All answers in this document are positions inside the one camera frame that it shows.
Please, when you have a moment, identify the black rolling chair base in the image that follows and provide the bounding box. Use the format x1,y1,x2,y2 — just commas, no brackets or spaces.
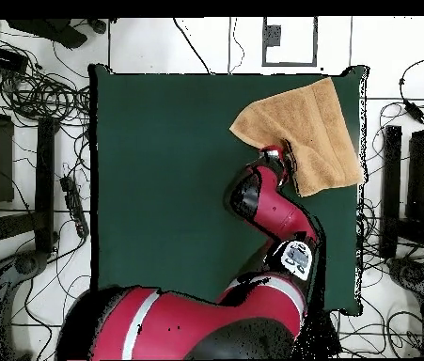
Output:
6,18,108,51

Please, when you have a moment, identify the grey square frame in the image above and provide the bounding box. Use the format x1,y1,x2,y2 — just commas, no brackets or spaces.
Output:
261,16,319,69

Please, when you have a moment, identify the black metal frame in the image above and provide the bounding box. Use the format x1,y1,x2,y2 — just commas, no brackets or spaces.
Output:
0,85,61,264

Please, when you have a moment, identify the grey chair base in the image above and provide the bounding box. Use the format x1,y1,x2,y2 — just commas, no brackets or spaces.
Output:
0,250,53,361

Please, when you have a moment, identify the black metal bar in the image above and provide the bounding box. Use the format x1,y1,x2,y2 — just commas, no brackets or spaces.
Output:
379,125,403,260

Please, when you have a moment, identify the tangle of black cables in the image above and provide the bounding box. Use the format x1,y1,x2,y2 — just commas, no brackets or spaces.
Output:
0,61,92,129
331,196,423,358

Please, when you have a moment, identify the orange terry towel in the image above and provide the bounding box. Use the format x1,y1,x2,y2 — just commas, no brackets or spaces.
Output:
228,76,365,198

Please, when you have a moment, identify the dark chair base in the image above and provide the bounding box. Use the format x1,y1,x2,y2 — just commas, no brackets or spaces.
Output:
385,255,424,315

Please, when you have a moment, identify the black adapter box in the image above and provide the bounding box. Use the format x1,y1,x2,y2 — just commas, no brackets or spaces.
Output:
0,43,29,75

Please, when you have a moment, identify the dark green table cloth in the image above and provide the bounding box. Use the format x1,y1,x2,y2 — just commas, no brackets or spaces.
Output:
87,63,371,319

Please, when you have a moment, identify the long black power strip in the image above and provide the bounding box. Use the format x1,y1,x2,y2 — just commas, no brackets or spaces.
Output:
59,175,91,241

